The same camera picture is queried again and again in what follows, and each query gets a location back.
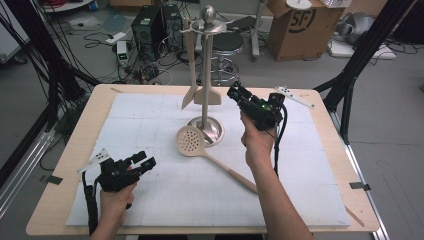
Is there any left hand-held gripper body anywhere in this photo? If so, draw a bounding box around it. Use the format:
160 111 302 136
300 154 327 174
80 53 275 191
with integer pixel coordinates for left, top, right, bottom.
76 148 145 193

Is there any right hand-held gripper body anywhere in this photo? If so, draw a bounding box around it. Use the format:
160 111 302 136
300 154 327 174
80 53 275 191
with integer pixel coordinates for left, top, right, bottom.
237 85 316 132

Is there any beige slotted spatula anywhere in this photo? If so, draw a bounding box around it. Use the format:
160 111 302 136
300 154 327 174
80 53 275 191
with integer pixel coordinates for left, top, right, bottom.
193 33 223 106

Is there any steel utensil rack stand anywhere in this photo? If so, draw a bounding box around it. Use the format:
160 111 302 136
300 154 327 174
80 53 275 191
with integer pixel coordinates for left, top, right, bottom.
179 4 235 148

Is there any beige perforated skimmer spoon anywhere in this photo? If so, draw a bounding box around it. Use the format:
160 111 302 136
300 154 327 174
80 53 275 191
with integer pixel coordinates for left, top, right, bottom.
175 125 260 195

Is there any beige solid turner spatula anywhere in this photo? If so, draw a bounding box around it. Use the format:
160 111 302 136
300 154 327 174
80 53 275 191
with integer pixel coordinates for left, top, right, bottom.
181 18 200 110

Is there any person's left hand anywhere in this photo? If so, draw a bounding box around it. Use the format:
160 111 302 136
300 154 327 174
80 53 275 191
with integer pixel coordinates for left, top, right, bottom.
98 179 138 232

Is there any person's right hand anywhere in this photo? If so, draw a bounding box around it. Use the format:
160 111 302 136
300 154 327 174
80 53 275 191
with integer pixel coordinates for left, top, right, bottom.
240 111 278 168

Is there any black round stool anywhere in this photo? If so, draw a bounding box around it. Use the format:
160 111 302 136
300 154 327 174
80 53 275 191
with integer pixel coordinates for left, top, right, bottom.
193 31 245 88

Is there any white foam board mat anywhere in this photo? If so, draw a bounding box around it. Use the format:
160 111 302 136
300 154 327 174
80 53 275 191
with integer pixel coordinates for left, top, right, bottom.
65 92 353 228

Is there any black tape strip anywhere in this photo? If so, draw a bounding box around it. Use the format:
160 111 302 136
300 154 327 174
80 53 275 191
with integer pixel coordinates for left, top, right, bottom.
38 174 64 186
348 181 372 192

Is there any brown cardboard box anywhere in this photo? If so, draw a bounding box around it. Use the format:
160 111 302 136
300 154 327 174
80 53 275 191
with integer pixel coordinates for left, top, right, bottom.
265 0 345 63

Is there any slim black computer tower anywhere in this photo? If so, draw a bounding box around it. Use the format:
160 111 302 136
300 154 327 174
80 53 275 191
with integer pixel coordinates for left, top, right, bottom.
161 3 185 52

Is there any white round plate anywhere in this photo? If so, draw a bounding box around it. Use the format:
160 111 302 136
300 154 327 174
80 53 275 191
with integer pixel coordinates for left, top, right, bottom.
285 0 314 11

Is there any small white power supply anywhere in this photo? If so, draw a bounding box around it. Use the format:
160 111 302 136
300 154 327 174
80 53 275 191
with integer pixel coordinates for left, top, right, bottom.
115 40 131 68

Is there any large black computer tower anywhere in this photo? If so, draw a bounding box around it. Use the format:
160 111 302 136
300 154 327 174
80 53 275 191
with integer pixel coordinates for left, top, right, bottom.
130 5 168 62

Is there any white power strip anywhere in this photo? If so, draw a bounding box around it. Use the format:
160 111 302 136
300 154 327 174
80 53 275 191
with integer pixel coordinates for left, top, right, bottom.
105 31 128 46

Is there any grey bag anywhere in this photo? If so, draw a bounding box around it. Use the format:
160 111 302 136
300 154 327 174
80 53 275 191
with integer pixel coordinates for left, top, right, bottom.
334 11 377 47

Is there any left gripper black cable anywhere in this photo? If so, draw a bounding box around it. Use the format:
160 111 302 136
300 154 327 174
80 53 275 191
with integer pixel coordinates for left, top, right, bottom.
81 170 100 236

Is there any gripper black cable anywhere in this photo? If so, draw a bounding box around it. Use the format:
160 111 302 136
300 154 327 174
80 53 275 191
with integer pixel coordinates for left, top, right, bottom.
81 170 100 236
273 103 289 178

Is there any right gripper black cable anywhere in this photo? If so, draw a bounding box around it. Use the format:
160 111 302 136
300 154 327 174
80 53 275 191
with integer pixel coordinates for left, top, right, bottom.
273 103 289 178

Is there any white metal stand post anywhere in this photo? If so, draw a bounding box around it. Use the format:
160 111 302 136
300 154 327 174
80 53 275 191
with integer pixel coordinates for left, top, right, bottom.
250 0 268 63

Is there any aluminium rail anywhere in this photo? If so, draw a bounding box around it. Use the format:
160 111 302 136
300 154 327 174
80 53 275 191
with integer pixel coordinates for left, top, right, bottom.
0 128 57 219
329 111 392 240

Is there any black metal frame stand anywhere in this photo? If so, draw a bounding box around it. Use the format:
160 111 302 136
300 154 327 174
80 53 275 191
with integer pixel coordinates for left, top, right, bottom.
0 0 101 134
313 0 418 146

